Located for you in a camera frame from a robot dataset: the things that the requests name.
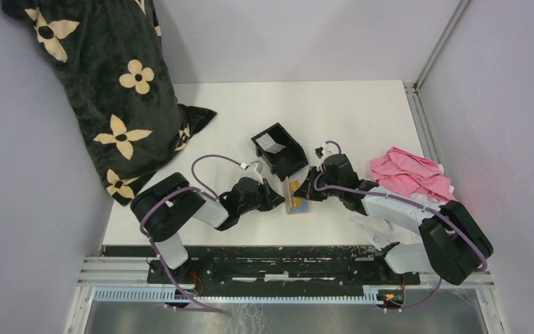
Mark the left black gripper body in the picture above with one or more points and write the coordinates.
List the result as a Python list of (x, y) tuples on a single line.
[(257, 202)]

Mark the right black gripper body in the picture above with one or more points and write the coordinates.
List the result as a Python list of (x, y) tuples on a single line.
[(324, 180)]

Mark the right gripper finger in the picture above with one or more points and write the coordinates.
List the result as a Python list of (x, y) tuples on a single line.
[(315, 175), (308, 192)]

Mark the black plastic tray box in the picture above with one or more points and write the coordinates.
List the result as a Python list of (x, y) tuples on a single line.
[(283, 155)]

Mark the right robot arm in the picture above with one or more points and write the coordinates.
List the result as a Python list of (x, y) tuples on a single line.
[(452, 244)]

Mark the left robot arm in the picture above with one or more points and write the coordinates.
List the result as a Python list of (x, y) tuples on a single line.
[(166, 207)]

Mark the stack of credit cards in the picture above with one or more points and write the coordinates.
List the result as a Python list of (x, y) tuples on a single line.
[(269, 145)]

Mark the pink cloth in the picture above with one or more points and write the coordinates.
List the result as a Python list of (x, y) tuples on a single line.
[(407, 174)]

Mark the white cloth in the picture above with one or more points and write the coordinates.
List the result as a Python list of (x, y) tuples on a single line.
[(381, 232)]

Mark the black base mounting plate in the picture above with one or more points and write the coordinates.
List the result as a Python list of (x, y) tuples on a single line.
[(287, 271)]

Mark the black floral blanket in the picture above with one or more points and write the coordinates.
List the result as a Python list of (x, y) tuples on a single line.
[(108, 55)]

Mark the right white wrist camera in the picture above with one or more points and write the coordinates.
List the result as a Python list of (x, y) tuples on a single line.
[(325, 150)]

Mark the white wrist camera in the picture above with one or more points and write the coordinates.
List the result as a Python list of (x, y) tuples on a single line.
[(325, 150), (253, 170)]

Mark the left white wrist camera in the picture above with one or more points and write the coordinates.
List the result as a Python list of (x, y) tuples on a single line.
[(253, 170)]

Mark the aluminium frame rail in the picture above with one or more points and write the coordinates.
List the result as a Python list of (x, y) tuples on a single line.
[(414, 90)]

